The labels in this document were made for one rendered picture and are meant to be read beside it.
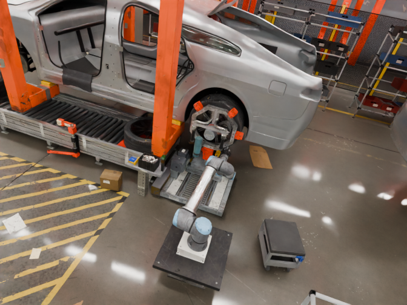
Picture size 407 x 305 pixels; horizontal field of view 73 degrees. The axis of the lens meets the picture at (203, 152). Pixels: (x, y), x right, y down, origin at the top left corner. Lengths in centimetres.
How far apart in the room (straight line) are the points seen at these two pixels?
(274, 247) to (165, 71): 197
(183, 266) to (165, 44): 196
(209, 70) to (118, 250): 210
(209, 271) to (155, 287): 53
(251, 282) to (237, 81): 206
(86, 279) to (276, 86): 261
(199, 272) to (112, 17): 283
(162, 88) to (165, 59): 29
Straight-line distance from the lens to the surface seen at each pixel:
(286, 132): 327
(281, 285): 308
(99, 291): 281
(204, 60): 312
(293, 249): 293
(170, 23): 260
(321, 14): 641
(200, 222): 240
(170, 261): 258
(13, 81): 400
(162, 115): 292
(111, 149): 364
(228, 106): 315
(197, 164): 366
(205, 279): 253
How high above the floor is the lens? 248
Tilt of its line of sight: 35 degrees down
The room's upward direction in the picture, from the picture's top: 11 degrees clockwise
